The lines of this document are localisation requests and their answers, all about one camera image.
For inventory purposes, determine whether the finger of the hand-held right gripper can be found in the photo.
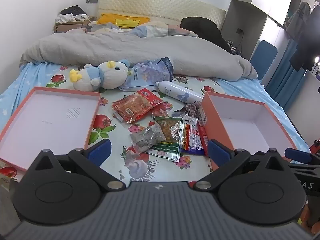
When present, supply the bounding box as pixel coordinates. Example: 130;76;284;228
284;147;320;165
287;164;320;178

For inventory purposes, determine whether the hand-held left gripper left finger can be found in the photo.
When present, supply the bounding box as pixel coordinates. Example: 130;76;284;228
32;139;126;192

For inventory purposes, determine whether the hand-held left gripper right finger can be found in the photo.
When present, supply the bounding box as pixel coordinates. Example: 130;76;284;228
195;139;290;192

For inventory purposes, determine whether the red sausage stick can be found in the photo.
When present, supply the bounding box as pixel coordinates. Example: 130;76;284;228
197;121;209;155

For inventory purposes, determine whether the blue and white snack packet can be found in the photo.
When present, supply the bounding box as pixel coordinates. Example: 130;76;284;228
181;127;206;155

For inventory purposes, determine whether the orange cardboard box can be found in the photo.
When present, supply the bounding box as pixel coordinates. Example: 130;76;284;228
197;91;312;172

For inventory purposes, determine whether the clear packet of dark snack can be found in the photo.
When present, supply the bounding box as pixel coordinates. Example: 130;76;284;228
129;121;167;153

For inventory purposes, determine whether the green-labelled snack packet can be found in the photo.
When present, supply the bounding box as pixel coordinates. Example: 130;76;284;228
145;116;184;163

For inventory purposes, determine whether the large red snack packet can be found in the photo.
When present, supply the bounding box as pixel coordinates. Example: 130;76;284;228
112;88;163;123

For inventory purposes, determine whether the small red snack packet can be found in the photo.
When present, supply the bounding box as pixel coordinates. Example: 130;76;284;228
152;102;168;117

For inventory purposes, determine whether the red suitcase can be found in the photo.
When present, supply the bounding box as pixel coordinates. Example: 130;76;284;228
309;139;320;153

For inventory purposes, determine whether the orange cardboard box lid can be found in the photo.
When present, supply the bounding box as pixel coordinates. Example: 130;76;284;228
0;86;102;172

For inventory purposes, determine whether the light blue bed sheet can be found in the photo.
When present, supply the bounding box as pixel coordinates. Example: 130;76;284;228
0;64;312;153

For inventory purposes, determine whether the white and blue plush toy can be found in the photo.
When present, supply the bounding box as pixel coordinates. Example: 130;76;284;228
69;59;130;91

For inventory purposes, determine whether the white spray bottle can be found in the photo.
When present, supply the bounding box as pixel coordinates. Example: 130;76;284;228
155;80;204;104

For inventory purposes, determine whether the blue curtain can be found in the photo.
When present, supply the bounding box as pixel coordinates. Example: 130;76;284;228
265;39;307;110

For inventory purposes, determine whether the blue floral printed bag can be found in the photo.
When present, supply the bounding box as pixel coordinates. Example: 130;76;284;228
119;57;174;92

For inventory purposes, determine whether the blue chair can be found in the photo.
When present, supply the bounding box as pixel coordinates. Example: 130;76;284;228
250;40;278;80

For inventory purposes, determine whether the grey duvet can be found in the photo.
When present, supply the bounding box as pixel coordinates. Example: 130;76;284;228
20;31;258;82

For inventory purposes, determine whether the rack of hanging clothes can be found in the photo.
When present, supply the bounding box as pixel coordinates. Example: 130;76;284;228
285;1;320;72

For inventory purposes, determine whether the brown cardboard box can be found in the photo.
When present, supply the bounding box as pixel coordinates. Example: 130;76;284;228
54;16;97;33

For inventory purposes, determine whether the black clothing heap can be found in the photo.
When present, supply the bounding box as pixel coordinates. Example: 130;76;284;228
180;17;233;54

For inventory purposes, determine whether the yellow pillow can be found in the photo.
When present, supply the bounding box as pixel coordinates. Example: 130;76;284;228
97;13;150;28

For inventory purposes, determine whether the white shelf unit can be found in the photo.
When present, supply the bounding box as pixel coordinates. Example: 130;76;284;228
221;0;295;63

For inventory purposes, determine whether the pile of clothes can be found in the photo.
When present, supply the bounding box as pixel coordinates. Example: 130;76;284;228
55;5;89;23

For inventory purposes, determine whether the cream padded headboard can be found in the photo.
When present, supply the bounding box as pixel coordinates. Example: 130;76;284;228
96;0;227;30

